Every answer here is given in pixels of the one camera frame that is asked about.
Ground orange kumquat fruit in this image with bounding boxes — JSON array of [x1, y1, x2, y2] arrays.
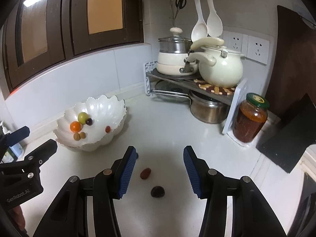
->
[[70, 121, 81, 133]]

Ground red cherry tomato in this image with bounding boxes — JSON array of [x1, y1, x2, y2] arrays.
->
[[105, 126, 111, 133], [140, 168, 151, 180]]

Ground dark blueberry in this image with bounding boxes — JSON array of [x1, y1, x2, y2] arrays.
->
[[150, 186, 165, 198]]

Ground black kitchen scissors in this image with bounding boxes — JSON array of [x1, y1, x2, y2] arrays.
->
[[169, 0, 187, 27]]

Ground yellow-brown longan fruit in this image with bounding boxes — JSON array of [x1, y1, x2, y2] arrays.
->
[[73, 133, 81, 141], [79, 132, 86, 139]]

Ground green round fruit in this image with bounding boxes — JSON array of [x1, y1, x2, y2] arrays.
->
[[78, 112, 89, 125]]

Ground dark purple grape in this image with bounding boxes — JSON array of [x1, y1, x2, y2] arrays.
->
[[85, 118, 93, 126]]

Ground white scalloped fruit bowl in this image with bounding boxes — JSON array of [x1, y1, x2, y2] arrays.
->
[[53, 95, 127, 151]]

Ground glass jar of sauce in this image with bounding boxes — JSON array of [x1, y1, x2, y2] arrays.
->
[[233, 93, 269, 143]]

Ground stainless steel pot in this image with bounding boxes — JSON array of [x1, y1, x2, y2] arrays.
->
[[189, 90, 230, 124]]

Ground woven trivet mat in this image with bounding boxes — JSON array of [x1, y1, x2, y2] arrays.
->
[[193, 79, 236, 96]]

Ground white metal corner shelf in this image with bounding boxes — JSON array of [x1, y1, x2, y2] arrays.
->
[[143, 62, 247, 135]]

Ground glass pot lid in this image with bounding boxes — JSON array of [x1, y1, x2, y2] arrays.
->
[[150, 80, 189, 103]]

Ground cream ceramic kettle pot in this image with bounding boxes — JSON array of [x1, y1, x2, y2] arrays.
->
[[186, 37, 244, 88]]

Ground cream pot with steamer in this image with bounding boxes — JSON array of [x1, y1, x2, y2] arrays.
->
[[156, 27, 198, 76]]

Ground white ladle spoon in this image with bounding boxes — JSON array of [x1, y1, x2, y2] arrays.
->
[[191, 0, 208, 42]]

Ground white rice paddle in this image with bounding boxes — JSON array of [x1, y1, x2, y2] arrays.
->
[[206, 0, 223, 37]]

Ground dark brown window frame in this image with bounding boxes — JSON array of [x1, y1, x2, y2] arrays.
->
[[1, 0, 144, 92]]

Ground double wall power socket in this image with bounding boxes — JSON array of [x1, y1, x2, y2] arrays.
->
[[223, 31, 270, 65]]

